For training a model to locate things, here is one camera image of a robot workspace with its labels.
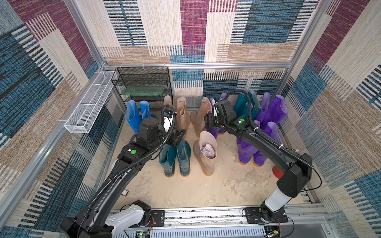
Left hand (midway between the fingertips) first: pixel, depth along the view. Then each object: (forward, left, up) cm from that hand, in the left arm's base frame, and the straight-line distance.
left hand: (180, 128), depth 68 cm
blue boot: (+13, +26, -5) cm, 30 cm away
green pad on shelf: (+34, +24, -5) cm, 42 cm away
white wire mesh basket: (+23, +61, -14) cm, 66 cm away
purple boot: (+17, -48, -11) cm, 52 cm away
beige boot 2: (+27, -10, -23) cm, 36 cm away
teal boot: (+23, -35, -10) cm, 44 cm away
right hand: (+12, -16, -7) cm, 21 cm away
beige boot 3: (-12, -12, -13) cm, 22 cm away
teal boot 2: (-8, +7, -13) cm, 17 cm away
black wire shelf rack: (+49, +30, -10) cm, 59 cm away
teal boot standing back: (+21, -41, -5) cm, 46 cm away
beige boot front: (+13, 0, -9) cm, 16 cm away
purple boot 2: (+5, -46, -7) cm, 46 cm away
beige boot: (+29, +9, -8) cm, 31 cm away
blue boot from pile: (+19, +21, -6) cm, 29 cm away
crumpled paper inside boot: (-4, -13, -14) cm, 20 cm away
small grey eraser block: (-18, +31, -31) cm, 47 cm away
